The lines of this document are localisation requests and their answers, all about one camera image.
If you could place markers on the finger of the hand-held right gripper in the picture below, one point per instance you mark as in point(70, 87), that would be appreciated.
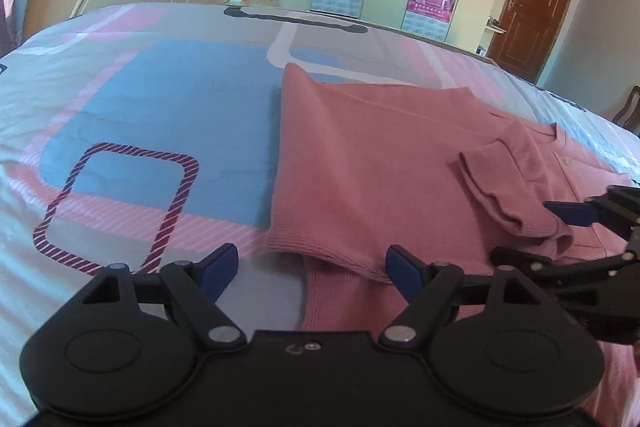
point(570, 213)
point(515, 257)

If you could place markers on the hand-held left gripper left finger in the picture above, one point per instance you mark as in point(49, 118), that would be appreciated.
point(220, 269)

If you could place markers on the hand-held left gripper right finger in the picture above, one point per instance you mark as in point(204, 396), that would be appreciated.
point(402, 272)

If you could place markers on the pink knit sweater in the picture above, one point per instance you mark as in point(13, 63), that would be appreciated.
point(375, 157)

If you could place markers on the dark wooden chair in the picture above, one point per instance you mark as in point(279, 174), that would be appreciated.
point(630, 109)

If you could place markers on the patterned pastel bed sheet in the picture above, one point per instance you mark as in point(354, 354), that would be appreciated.
point(150, 97)

